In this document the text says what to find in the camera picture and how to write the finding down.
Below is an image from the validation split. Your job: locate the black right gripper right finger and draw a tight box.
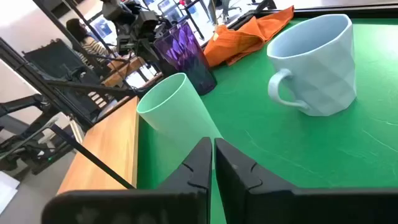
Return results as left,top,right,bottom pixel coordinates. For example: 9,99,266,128
215,138,398,224

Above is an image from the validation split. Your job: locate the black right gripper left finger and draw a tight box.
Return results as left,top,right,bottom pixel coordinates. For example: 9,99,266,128
41,136,213,224

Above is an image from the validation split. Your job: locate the purple faceted tumbler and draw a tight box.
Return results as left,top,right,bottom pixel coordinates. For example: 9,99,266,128
153,21,218,96

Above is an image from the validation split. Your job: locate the light blue faceted mug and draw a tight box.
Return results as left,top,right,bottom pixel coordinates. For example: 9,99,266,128
266,13,358,118

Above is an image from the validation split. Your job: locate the green table mat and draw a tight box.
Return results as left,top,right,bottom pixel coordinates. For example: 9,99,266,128
198,17,398,224

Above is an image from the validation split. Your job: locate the mint green plastic cup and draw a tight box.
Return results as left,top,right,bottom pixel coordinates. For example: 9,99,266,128
136,72,223,169

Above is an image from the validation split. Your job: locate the orange cloth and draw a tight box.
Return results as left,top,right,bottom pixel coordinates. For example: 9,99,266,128
203,5,295,68

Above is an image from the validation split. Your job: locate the person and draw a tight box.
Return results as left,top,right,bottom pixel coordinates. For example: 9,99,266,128
65,17,110,67

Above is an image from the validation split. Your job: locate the computer monitor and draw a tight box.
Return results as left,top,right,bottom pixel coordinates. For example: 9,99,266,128
90,15,114,41
157,0,187,23

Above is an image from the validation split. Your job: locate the black office chair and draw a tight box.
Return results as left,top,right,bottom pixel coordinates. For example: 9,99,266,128
23,39,103,82

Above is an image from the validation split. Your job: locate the black equipment stand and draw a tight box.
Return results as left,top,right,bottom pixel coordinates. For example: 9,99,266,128
0,93,77,175

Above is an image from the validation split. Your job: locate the white paper sheet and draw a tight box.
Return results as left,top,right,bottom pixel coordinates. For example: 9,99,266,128
0,170,20,215

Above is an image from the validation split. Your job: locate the black metal table frame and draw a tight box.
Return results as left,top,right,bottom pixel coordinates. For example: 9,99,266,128
0,0,398,190

